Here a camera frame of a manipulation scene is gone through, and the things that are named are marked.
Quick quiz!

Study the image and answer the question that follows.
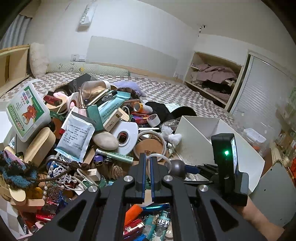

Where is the dark grey ball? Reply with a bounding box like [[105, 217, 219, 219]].
[[170, 160, 186, 179]]

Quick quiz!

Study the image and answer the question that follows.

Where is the green white tube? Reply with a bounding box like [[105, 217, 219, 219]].
[[96, 149, 133, 164]]

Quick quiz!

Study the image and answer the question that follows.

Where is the white crumpled tissue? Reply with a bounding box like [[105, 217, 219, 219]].
[[161, 126, 182, 147]]

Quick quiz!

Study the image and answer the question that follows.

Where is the beige smooth stone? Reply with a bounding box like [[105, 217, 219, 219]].
[[92, 132, 119, 151]]

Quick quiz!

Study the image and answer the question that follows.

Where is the white shoe box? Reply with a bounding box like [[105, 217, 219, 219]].
[[175, 116, 265, 193]]

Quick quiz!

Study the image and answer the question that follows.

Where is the orange lighter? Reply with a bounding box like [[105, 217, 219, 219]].
[[124, 204, 142, 226]]

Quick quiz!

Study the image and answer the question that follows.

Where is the white tape roll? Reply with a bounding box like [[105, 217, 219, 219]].
[[147, 113, 161, 128]]

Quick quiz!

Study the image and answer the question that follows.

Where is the clear container white lid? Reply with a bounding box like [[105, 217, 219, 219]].
[[243, 128, 266, 149]]

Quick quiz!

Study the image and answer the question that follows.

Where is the light wooden small box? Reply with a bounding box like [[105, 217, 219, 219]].
[[103, 109, 122, 132]]

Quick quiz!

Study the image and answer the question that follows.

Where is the black cap hat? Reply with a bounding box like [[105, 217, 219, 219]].
[[145, 101, 198, 123]]

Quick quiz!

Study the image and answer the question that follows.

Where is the teal toothpaste box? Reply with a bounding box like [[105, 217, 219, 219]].
[[98, 91, 130, 123]]

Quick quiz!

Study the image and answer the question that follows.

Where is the white paper sachet packet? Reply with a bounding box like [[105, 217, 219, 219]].
[[55, 113, 95, 163]]

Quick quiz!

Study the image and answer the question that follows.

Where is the dark green small box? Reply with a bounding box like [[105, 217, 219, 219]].
[[87, 105, 104, 132]]

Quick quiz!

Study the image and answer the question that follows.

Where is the purple plush toy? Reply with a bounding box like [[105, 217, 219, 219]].
[[114, 81, 146, 97]]

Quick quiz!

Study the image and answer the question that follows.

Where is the checkered bed sheet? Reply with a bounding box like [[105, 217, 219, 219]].
[[1, 72, 234, 126]]

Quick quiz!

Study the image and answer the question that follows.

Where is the clear plastic cup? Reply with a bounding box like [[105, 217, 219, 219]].
[[81, 80, 110, 99]]

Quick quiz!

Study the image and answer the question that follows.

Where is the oval wooden box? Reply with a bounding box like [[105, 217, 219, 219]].
[[24, 127, 56, 167]]

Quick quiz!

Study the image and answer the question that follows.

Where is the wardrobe shelf with clothes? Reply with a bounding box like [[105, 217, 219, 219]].
[[184, 52, 243, 112]]

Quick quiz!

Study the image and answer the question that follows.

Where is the crochet yarn piece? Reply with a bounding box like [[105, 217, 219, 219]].
[[1, 150, 38, 189]]

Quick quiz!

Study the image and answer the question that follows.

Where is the white plastic box green label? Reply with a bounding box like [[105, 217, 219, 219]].
[[6, 82, 51, 143]]

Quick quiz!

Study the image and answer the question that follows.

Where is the green long bolster pillow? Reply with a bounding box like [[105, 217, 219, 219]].
[[46, 61, 130, 77]]

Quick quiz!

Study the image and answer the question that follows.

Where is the open white box lid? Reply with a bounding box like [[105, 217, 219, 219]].
[[0, 101, 15, 151]]

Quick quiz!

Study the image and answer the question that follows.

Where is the white fluffy pillow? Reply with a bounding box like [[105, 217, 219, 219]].
[[29, 42, 49, 78]]

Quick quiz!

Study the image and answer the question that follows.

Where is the white air conditioner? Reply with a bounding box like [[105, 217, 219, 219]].
[[78, 1, 97, 27]]

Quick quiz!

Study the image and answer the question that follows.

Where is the wooden bed headboard shelf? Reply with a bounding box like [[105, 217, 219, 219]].
[[0, 45, 30, 97]]

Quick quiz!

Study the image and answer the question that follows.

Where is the grey curtain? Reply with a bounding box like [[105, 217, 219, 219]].
[[1, 15, 32, 49]]

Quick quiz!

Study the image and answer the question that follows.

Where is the round wooden frame mirror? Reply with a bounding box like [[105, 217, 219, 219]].
[[133, 130, 167, 159]]

